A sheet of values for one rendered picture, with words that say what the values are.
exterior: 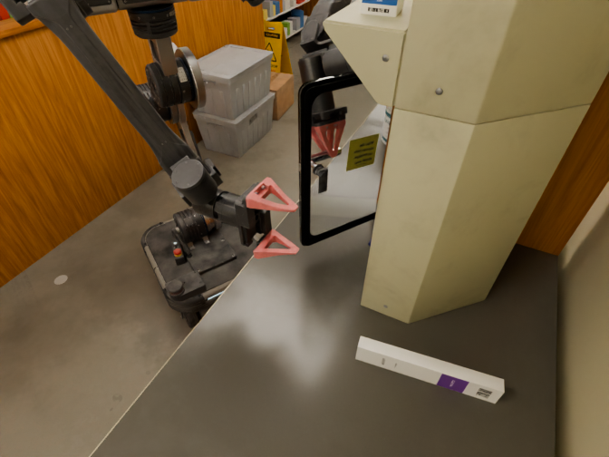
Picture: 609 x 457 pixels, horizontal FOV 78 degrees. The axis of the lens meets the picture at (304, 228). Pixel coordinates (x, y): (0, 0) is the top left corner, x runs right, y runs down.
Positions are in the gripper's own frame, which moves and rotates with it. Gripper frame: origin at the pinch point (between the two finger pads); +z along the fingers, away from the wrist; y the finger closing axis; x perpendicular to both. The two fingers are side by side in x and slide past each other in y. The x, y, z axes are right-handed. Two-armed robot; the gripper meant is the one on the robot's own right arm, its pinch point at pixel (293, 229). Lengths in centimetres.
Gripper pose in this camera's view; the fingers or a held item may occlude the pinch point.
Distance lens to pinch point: 64.7
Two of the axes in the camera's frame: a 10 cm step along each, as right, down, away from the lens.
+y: -0.1, -7.4, -6.7
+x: 4.6, -6.0, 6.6
